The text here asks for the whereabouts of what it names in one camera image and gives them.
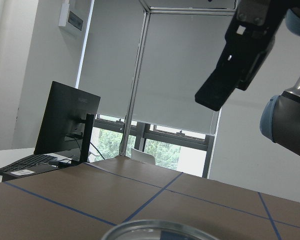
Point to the aluminium frame post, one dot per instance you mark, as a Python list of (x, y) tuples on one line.
[(135, 79)]

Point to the black keyboard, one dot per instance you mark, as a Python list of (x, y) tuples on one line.
[(27, 162)]

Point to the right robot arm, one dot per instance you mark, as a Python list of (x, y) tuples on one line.
[(280, 120)]

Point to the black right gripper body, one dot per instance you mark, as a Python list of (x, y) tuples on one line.
[(261, 16)]

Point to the black computer monitor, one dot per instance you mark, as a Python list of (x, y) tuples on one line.
[(68, 120)]

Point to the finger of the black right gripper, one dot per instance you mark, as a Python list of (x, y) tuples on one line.
[(247, 46)]

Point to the clear tennis ball tube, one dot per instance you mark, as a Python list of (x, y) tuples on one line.
[(154, 229)]

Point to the black box with label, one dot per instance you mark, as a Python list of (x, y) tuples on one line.
[(31, 171)]

